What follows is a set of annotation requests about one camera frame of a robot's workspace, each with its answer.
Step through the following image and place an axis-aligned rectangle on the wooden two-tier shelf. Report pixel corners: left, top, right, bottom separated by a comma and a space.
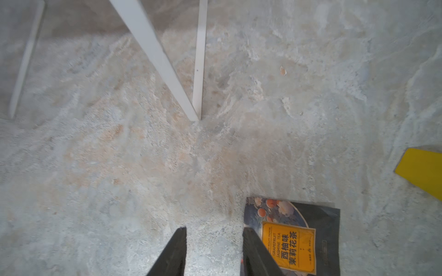
8, 1, 208, 121

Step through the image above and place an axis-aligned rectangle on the yellow paper piece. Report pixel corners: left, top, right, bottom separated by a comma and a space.
394, 148, 442, 201

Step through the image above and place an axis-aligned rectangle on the orange label tea bag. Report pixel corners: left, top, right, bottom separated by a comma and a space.
244, 197, 341, 276

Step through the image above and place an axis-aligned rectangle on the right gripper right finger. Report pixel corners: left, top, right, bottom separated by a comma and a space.
243, 227, 283, 276

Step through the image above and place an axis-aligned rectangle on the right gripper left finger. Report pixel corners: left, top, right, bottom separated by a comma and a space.
146, 227, 187, 276

